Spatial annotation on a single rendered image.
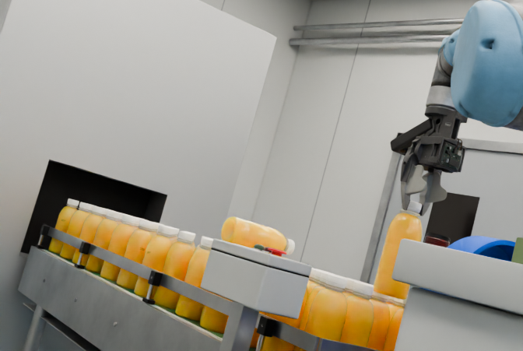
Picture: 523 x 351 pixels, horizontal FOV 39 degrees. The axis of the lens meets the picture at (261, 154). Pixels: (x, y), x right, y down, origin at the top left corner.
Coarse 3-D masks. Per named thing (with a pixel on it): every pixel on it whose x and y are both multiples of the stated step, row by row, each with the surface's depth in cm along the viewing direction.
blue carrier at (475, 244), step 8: (464, 240) 130; (472, 240) 130; (480, 240) 129; (488, 240) 129; (496, 240) 128; (504, 240) 129; (456, 248) 128; (464, 248) 127; (472, 248) 126; (480, 248) 126; (488, 248) 135; (496, 248) 136; (504, 248) 136; (512, 248) 134; (488, 256) 135; (496, 256) 137; (504, 256) 138
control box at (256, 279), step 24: (216, 240) 145; (216, 264) 143; (240, 264) 136; (264, 264) 131; (288, 264) 132; (216, 288) 141; (240, 288) 134; (264, 288) 130; (288, 288) 133; (288, 312) 133
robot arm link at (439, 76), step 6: (450, 36) 151; (444, 42) 151; (438, 54) 153; (438, 60) 149; (438, 66) 149; (438, 72) 150; (438, 78) 150; (444, 78) 149; (450, 78) 148; (432, 84) 151; (438, 84) 149; (444, 84) 148; (450, 84) 148
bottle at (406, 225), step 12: (396, 216) 149; (408, 216) 148; (396, 228) 147; (408, 228) 146; (420, 228) 148; (396, 240) 146; (420, 240) 148; (384, 252) 148; (396, 252) 146; (384, 264) 147; (384, 276) 146; (384, 288) 145; (396, 288) 145; (408, 288) 146
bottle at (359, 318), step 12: (348, 300) 143; (360, 300) 142; (348, 312) 141; (360, 312) 141; (372, 312) 142; (348, 324) 141; (360, 324) 140; (372, 324) 142; (348, 336) 140; (360, 336) 140
